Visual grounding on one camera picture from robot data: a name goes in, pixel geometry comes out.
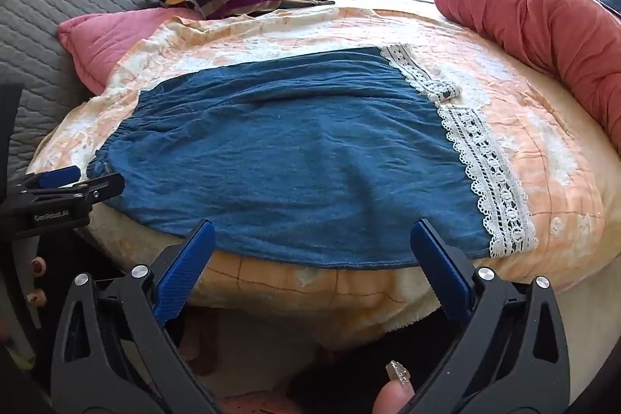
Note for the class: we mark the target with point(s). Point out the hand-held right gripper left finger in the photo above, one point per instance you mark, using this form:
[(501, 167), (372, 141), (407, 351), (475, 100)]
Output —
[(188, 262)]

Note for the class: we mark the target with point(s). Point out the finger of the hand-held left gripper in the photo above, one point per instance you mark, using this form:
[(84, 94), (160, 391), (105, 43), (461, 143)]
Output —
[(97, 190), (57, 177)]

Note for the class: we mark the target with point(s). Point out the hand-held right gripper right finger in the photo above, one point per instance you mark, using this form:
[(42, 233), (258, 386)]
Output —
[(439, 261)]

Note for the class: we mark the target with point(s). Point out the blue pants with lace trim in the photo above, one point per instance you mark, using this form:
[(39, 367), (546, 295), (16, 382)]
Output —
[(291, 162)]

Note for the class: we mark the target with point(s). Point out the person's left hand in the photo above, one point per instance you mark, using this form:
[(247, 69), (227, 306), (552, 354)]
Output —
[(37, 267)]

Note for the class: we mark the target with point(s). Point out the person's right hand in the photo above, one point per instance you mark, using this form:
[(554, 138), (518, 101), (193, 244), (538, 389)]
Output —
[(390, 397)]

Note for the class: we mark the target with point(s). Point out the pink pillow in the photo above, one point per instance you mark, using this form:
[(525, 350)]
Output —
[(106, 40)]

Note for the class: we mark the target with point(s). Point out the orange and white fleece blanket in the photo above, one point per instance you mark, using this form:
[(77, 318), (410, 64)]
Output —
[(514, 113)]

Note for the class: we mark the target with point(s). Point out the red rolled duvet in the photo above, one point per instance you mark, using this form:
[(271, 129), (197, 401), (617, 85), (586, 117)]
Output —
[(543, 21)]

